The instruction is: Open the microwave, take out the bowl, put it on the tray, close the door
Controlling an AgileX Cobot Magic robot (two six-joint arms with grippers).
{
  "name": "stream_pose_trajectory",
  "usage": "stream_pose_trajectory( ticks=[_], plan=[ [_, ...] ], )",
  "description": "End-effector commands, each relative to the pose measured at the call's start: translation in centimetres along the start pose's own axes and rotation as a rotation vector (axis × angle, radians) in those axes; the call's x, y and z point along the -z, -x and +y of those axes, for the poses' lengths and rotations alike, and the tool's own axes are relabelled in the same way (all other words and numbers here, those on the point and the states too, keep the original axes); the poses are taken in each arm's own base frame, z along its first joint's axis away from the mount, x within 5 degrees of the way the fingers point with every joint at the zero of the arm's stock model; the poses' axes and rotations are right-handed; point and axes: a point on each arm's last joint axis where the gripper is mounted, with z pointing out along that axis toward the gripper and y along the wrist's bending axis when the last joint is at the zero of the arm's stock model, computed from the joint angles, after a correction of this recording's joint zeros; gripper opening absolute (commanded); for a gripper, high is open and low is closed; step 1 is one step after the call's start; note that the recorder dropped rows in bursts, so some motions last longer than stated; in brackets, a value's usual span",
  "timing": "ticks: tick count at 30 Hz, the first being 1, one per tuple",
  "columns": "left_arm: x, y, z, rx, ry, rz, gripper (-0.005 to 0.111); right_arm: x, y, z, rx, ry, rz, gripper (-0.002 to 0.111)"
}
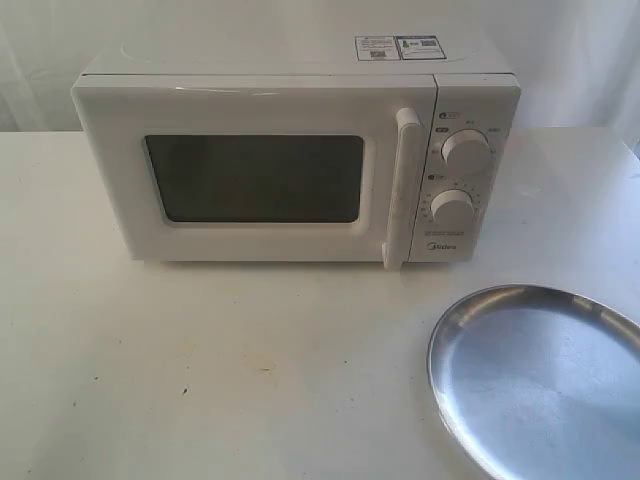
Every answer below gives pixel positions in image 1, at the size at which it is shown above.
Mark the round steel tray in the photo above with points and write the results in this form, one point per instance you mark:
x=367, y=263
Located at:
x=538, y=383

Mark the upper white control knob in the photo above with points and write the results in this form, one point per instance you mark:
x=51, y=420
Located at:
x=466, y=152

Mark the white backdrop curtain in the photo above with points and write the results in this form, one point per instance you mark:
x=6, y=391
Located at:
x=577, y=61

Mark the white microwave door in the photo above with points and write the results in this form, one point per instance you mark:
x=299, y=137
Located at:
x=257, y=168

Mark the white microwave oven body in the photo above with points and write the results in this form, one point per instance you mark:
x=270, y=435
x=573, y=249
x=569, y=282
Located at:
x=473, y=93

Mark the blue label sticker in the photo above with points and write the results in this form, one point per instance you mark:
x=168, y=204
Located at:
x=419, y=48

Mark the lower white control knob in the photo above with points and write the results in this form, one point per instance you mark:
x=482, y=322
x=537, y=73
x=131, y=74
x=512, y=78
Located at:
x=452, y=208

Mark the white label sticker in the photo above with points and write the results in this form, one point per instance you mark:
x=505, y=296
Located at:
x=374, y=48

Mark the white control knob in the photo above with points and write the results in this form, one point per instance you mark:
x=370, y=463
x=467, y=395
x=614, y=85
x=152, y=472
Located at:
x=466, y=152
x=452, y=208

